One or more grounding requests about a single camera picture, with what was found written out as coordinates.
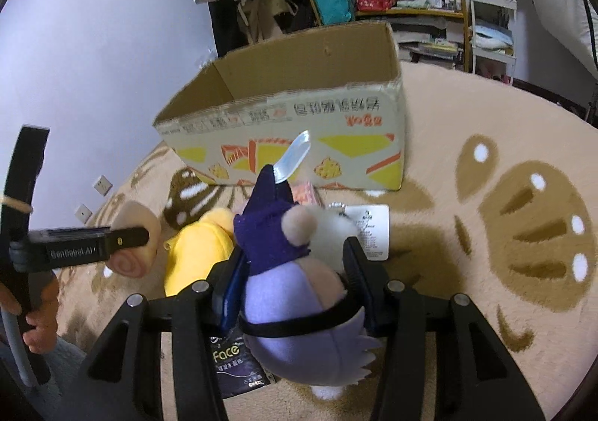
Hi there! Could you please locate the brown striped plush toy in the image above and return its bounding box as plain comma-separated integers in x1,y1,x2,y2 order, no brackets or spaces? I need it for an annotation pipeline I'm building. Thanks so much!
162,168,221,230

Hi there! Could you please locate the purple wizard plush toy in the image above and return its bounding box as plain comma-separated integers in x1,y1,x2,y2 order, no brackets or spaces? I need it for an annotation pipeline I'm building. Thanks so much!
233,131,381,401

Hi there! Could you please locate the pink plush toy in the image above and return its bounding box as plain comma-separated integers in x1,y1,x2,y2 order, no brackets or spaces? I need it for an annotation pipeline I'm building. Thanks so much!
291,182,322,206

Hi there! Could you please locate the pink swirl roll plush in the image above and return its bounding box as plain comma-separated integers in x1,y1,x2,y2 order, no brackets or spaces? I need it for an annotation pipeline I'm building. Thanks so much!
107,201,161,278

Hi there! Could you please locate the person's left hand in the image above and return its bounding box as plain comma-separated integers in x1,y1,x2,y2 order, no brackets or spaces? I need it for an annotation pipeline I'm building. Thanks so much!
0,273,59,354

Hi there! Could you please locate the yellow plush toy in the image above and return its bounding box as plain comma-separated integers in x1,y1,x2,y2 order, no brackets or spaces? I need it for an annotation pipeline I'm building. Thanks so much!
164,208,235,296

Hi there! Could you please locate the black face mask packet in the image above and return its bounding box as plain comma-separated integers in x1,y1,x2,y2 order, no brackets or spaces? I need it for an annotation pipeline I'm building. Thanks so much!
211,326,273,399

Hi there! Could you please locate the white label card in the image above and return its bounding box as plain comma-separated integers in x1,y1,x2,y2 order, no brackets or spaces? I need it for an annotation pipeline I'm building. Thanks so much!
345,204,390,261

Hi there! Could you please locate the brown cardboard box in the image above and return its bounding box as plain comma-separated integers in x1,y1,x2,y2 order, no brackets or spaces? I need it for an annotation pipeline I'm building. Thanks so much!
153,22,406,191

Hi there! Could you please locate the white rolling cart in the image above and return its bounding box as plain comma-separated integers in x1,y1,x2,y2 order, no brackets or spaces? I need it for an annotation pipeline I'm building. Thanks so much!
467,0,518,85

